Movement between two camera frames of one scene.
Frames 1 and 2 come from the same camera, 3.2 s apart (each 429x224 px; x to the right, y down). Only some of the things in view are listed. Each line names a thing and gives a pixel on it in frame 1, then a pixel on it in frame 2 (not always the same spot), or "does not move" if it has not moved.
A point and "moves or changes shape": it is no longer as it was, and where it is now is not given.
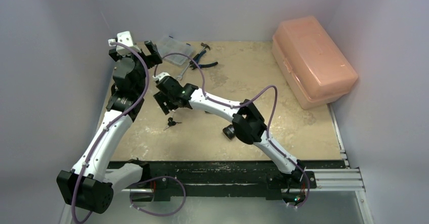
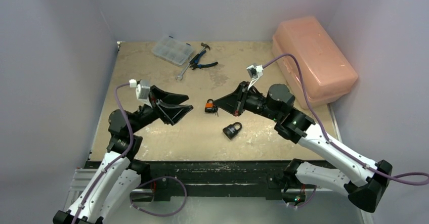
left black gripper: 152,59 -> 168,113
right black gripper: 161,99 -> 241,98
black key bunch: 170,122 moves or changes shape
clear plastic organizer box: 169,45 does not move
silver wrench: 179,77 does not move
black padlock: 229,131 does not move
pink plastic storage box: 312,68 does not move
